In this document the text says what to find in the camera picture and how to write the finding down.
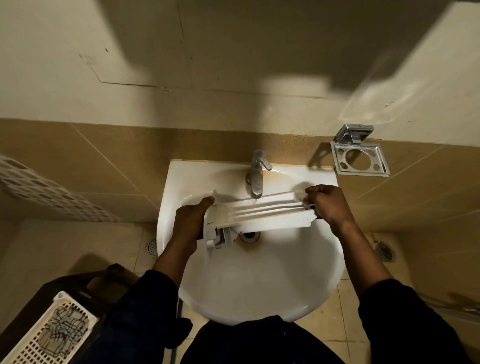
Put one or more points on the person's right hand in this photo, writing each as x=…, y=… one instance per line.
x=332, y=206

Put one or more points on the person's left hand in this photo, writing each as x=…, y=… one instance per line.
x=189, y=228

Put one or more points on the white detergent drawer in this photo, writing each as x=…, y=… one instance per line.
x=262, y=219

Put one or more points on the person's left forearm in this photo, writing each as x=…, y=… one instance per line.
x=150, y=307

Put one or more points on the person's right forearm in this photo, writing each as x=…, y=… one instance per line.
x=393, y=311

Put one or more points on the person's dark trousers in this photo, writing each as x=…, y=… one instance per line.
x=262, y=345

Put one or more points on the round metal floor drain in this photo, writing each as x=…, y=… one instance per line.
x=153, y=247
x=384, y=252

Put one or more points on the chrome sink faucet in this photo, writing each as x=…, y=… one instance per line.
x=256, y=180

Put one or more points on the dark floor threshold strip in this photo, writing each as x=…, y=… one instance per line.
x=179, y=311

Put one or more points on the white ceramic sink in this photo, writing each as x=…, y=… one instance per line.
x=262, y=285

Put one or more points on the black-lined patterned cloth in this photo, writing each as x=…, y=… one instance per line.
x=63, y=330

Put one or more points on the chrome toilet sprayer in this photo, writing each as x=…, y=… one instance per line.
x=461, y=310

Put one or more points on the dark plastic stool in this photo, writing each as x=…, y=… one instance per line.
x=22, y=311

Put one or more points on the white perforated plastic basket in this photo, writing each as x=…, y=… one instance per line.
x=22, y=345

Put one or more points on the chrome wall toothbrush holder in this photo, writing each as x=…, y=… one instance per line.
x=337, y=159

